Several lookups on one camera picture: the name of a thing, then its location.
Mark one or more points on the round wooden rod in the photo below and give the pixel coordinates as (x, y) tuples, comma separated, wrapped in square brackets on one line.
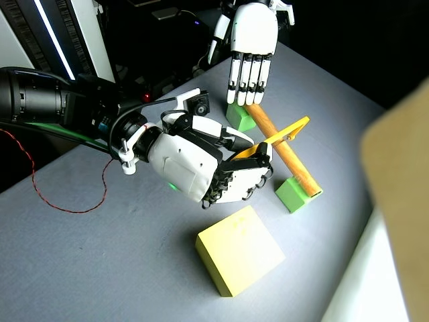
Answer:
[(288, 154)]

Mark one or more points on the tan cardboard panel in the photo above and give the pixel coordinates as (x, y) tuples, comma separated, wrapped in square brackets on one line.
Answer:
[(402, 167)]

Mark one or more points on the green wooden support block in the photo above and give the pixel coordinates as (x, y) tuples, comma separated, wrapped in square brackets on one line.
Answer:
[(290, 196), (241, 122)]

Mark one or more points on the black wrist camera white mount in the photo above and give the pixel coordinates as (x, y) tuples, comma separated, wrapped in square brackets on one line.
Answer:
[(199, 105)]

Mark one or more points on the white backdrop sheet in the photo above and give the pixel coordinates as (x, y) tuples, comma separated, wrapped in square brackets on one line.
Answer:
[(368, 285)]

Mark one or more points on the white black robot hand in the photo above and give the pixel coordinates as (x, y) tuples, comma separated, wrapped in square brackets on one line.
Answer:
[(181, 161), (254, 30)]

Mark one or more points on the white cabinet with light strip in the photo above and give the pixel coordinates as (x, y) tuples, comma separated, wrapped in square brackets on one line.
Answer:
[(90, 40)]

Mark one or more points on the black equipment box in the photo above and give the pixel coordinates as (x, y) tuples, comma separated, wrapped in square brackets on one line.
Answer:
[(151, 50)]

